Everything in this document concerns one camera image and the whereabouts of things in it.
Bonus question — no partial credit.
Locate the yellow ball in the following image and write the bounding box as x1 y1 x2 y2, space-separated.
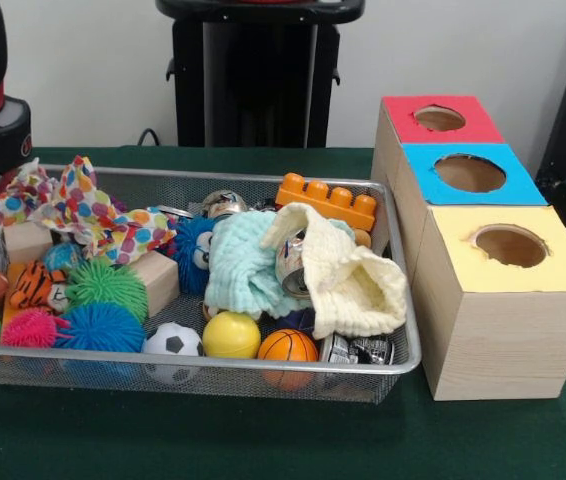
202 311 262 360

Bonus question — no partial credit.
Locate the green spiky ball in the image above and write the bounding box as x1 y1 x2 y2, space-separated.
66 258 150 321

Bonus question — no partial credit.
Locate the silver can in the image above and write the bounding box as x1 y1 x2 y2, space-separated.
276 228 315 299

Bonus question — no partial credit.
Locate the blue spiky ball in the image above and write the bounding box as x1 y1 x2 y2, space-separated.
56 303 148 353

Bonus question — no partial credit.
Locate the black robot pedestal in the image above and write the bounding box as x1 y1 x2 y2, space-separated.
155 0 366 150

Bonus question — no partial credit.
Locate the orange rubber toy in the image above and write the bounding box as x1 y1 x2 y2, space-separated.
276 172 380 234

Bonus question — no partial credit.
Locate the polka dot cloth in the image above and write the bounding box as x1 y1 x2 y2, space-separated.
0 155 177 266

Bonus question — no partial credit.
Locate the small soccer ball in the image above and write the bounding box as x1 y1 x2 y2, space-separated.
144 321 205 386

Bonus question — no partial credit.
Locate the wooden box with three holes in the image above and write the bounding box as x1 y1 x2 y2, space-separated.
374 94 566 402

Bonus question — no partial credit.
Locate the clear mesh bin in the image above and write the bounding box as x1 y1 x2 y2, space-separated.
0 162 423 404

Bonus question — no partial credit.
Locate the pink spiky ball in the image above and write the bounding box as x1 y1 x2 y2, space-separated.
1 307 69 349

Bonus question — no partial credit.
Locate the mint green cloth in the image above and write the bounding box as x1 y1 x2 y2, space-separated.
203 210 310 321

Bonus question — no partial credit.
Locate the small orange basketball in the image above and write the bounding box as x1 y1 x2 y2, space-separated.
257 329 319 390

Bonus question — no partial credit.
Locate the cream yellow cloth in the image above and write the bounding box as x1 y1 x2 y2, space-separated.
261 202 411 340

